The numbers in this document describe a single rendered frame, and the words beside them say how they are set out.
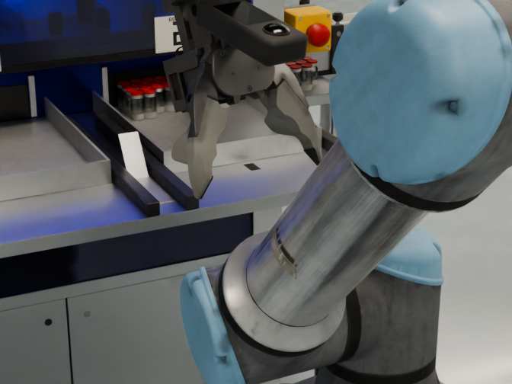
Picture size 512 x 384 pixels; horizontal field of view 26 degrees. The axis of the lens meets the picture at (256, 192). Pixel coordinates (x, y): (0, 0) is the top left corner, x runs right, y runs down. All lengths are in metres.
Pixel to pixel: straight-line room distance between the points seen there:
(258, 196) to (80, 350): 0.59
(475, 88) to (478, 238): 2.99
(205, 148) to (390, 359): 0.27
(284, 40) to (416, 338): 0.32
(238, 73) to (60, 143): 0.75
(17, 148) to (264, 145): 0.38
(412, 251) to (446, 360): 1.87
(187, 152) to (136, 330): 1.02
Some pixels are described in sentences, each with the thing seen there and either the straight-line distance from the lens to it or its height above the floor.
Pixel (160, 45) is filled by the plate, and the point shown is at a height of 1.00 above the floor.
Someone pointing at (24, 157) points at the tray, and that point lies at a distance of 1.71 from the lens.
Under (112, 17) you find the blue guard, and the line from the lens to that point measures 1.81.
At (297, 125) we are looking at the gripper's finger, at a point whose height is 1.11.
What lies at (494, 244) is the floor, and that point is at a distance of 3.60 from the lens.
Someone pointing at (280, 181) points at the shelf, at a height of 0.88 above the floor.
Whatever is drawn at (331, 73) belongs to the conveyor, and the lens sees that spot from 2.13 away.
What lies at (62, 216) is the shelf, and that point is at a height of 0.88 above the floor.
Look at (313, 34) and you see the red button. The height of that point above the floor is 1.00.
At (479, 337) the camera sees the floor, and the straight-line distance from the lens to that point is 3.04.
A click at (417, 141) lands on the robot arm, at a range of 0.65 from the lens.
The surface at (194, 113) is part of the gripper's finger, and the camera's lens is 1.02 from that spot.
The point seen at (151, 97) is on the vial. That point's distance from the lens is 1.85.
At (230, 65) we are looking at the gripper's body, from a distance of 1.04.
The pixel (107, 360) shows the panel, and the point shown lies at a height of 0.44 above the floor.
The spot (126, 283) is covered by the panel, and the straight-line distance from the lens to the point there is 1.97.
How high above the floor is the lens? 1.45
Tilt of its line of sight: 22 degrees down
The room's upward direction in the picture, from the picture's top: straight up
